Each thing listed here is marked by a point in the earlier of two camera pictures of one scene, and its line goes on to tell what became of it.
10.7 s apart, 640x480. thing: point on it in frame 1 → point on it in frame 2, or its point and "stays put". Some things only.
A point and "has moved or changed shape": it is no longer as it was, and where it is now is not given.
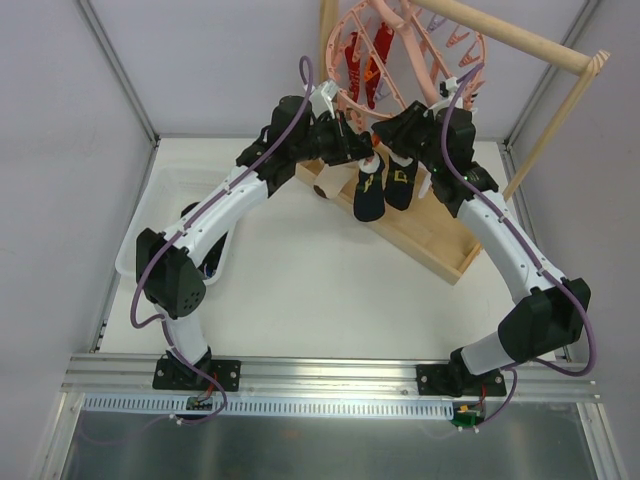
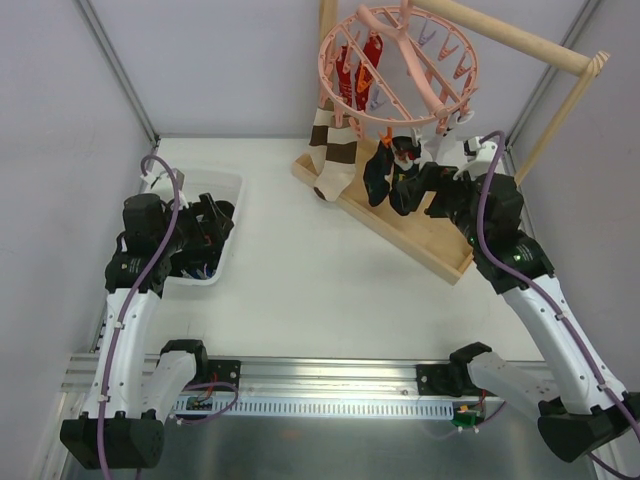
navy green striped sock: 369,189 has moved or changed shape
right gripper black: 400,133 → 426,182
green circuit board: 468,418 stays put
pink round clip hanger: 383,55 stays put
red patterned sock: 382,44 → 373,53
